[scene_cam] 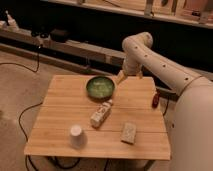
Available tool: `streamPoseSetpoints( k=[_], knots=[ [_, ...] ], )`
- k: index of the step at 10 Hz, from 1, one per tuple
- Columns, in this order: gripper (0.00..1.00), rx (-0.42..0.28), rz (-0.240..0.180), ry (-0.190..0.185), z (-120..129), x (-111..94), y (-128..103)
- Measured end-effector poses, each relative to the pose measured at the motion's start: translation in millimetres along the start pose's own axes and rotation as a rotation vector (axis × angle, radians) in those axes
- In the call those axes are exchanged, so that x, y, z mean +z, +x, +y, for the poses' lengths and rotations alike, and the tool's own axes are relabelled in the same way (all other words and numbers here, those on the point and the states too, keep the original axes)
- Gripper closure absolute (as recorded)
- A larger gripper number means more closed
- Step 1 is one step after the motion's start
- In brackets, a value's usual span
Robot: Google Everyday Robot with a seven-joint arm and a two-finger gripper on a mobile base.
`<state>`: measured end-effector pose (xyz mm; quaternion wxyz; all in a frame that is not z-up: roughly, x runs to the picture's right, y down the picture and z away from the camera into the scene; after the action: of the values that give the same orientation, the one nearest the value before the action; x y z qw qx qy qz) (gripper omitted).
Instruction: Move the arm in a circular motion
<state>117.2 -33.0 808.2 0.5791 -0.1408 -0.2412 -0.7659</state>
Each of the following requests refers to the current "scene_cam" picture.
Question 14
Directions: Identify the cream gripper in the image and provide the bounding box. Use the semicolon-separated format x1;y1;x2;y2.
115;59;143;84

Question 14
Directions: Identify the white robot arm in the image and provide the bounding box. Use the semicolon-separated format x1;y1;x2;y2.
117;32;213;171

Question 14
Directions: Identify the green bowl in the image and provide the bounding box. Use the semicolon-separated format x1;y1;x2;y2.
86;76;115;99

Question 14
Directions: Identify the white milk carton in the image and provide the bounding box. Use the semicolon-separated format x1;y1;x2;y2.
90;100;113;128

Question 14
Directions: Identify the wooden table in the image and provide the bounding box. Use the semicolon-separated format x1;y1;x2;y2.
24;75;171;160

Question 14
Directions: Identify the beige sponge block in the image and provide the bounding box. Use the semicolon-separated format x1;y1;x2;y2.
121;122;137;144

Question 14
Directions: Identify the dark object on ledge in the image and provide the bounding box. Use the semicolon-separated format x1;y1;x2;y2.
50;29;69;43

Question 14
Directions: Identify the white paper cup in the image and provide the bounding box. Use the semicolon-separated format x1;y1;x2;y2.
70;125;87;149

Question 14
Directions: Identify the white bottle on ledge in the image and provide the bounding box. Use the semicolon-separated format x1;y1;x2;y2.
5;11;19;31

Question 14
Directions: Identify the black floor cable left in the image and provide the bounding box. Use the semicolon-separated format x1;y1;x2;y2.
0;43;81;171

